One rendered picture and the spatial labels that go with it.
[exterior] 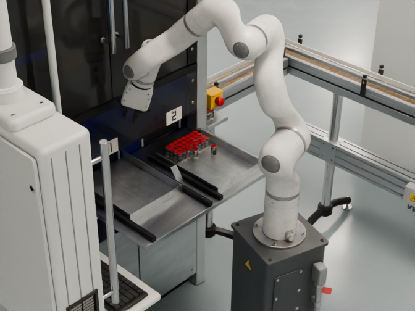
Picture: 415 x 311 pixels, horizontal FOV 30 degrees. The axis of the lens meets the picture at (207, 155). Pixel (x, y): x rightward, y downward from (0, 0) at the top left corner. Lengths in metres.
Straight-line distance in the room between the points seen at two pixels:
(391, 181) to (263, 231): 1.15
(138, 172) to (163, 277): 0.71
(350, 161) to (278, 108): 1.44
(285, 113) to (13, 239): 0.93
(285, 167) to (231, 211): 1.83
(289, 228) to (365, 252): 1.44
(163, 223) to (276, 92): 0.67
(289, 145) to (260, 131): 2.51
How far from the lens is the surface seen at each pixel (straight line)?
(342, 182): 4.59
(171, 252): 3.53
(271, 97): 2.46
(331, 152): 3.92
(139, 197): 2.91
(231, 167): 3.07
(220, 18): 2.43
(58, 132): 2.05
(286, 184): 2.58
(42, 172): 2.01
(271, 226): 2.71
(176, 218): 2.81
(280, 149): 2.47
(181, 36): 2.53
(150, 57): 2.57
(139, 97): 2.77
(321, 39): 6.31
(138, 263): 3.40
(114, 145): 2.96
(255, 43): 2.35
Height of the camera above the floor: 2.61
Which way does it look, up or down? 33 degrees down
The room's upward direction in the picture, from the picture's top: 1 degrees clockwise
